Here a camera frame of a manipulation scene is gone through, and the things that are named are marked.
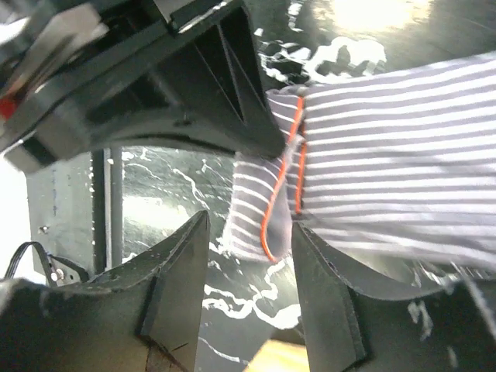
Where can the black marble pattern mat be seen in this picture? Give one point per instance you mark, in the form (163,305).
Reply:
(247,304)

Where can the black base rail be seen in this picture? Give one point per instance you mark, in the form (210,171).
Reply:
(75,209)

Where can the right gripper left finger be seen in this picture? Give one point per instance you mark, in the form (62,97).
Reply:
(143,315)

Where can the grey striped boxer underwear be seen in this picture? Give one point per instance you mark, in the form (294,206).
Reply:
(399,164)

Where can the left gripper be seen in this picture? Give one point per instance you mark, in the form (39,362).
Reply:
(60,52)

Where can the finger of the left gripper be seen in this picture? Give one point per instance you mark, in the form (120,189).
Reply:
(199,89)

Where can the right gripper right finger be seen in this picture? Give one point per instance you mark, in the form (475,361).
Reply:
(355,319)

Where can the wooden compartment tray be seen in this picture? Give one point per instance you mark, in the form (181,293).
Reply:
(278,356)

